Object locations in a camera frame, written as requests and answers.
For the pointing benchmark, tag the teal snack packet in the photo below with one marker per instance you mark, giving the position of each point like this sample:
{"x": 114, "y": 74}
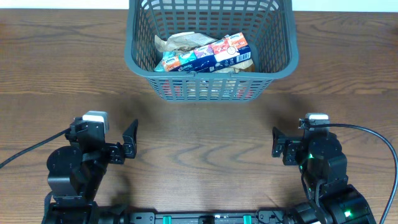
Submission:
{"x": 160, "y": 67}

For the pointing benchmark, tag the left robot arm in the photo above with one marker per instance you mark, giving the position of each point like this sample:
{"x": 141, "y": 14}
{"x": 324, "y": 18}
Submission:
{"x": 76, "y": 171}

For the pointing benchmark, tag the beige pouch white label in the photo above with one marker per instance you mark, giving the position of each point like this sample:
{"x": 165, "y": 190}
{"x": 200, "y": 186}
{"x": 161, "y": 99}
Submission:
{"x": 182, "y": 42}

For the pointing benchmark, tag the orange cracker sleeve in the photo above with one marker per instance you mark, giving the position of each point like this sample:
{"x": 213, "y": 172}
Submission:
{"x": 206, "y": 90}

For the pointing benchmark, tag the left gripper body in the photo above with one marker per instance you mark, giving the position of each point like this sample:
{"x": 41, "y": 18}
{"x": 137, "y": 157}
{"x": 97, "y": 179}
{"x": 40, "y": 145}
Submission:
{"x": 114, "y": 154}

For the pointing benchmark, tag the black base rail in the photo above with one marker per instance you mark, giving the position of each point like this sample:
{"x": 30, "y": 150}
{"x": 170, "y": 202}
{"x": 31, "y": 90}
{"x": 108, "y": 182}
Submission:
{"x": 260, "y": 216}

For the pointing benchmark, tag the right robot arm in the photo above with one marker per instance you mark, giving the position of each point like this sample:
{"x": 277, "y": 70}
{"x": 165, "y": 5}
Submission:
{"x": 323, "y": 167}

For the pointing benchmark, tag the grey plastic basket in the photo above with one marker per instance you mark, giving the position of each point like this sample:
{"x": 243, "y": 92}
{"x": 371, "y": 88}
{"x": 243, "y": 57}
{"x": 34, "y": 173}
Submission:
{"x": 268, "y": 26}

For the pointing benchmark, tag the kleenex tissue multipack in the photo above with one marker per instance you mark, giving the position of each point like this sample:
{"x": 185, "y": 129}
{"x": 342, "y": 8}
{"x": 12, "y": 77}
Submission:
{"x": 226, "y": 52}

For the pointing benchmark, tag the brown white snack pouch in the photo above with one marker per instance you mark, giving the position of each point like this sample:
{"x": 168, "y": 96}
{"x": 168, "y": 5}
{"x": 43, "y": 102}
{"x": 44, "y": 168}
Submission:
{"x": 246, "y": 66}

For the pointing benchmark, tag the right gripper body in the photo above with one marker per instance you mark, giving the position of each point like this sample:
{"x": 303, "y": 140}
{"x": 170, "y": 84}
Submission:
{"x": 290, "y": 149}

